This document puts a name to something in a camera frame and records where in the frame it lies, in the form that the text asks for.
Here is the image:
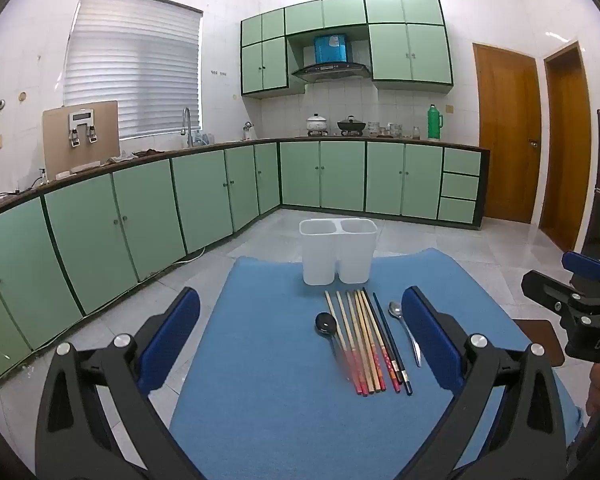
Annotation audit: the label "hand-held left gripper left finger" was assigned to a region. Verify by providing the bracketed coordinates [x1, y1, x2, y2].
[35, 287, 203, 480]

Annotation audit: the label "blue mat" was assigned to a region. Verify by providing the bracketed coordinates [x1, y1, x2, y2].
[169, 247, 586, 480]

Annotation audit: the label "black range hood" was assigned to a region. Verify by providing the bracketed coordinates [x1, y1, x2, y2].
[291, 61, 372, 84]

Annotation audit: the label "white window blind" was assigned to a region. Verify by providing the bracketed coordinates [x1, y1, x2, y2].
[62, 0, 203, 141]

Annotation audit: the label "black chopstick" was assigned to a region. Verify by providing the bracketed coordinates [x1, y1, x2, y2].
[372, 292, 413, 395]
[364, 288, 408, 385]

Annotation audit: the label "silver metal spoon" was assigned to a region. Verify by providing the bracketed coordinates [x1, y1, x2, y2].
[388, 301, 423, 368]

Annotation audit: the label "green thermos flask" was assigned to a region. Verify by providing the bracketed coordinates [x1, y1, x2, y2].
[426, 104, 444, 141]

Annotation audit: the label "closed wooden door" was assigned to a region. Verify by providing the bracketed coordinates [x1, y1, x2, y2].
[472, 42, 542, 224]

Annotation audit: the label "wooden door with frame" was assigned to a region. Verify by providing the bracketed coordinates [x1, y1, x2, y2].
[539, 41, 593, 252]

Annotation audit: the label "white mounted device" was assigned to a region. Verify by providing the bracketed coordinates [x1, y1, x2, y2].
[69, 108, 100, 148]

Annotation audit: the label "brown cardboard board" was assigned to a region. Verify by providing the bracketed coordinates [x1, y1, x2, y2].
[42, 100, 121, 176]

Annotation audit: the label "green upper kitchen cabinets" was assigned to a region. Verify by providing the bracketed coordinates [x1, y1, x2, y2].
[240, 0, 454, 100]

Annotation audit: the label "white two-compartment utensil holder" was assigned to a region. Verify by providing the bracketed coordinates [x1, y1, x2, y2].
[299, 218, 379, 287]

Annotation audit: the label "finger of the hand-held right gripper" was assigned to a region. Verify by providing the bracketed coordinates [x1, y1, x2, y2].
[561, 251, 600, 283]
[521, 270, 581, 313]

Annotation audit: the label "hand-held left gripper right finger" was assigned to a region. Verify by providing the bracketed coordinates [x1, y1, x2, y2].
[401, 286, 568, 480]

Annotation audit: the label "blue water heater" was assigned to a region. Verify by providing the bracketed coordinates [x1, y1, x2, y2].
[314, 33, 348, 64]

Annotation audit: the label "black spoon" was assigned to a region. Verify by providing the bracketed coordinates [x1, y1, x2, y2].
[314, 312, 348, 368]

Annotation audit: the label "wooden chopstick red handle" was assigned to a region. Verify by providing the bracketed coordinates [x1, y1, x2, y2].
[324, 290, 364, 396]
[336, 290, 370, 397]

